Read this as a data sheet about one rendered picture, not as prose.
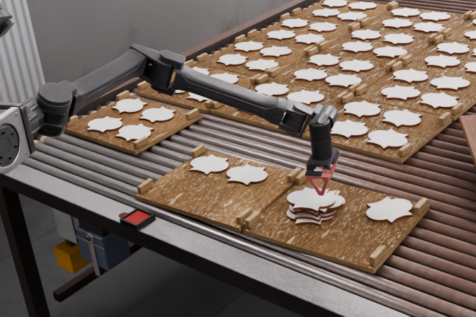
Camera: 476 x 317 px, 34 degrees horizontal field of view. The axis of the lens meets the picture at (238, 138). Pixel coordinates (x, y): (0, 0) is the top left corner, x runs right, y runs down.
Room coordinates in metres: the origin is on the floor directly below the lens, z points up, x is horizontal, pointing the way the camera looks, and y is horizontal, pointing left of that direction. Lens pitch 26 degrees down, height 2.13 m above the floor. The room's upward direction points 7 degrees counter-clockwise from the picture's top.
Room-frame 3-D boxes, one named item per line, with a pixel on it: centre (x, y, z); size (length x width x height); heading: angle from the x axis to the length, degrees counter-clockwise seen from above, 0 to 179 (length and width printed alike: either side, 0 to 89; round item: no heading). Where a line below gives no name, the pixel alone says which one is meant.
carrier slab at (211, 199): (2.14, 0.07, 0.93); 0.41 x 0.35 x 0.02; 51
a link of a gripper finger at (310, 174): (1.87, -0.21, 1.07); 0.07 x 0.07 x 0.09; 68
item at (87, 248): (2.15, 0.48, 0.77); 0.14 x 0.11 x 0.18; 47
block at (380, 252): (1.65, -0.32, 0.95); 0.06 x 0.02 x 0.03; 141
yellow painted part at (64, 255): (2.27, 0.61, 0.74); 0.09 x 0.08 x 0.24; 47
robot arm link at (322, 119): (1.91, -0.23, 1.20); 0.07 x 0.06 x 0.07; 157
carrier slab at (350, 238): (1.88, -0.25, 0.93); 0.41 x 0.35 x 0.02; 51
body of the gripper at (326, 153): (1.90, -0.23, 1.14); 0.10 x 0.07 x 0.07; 158
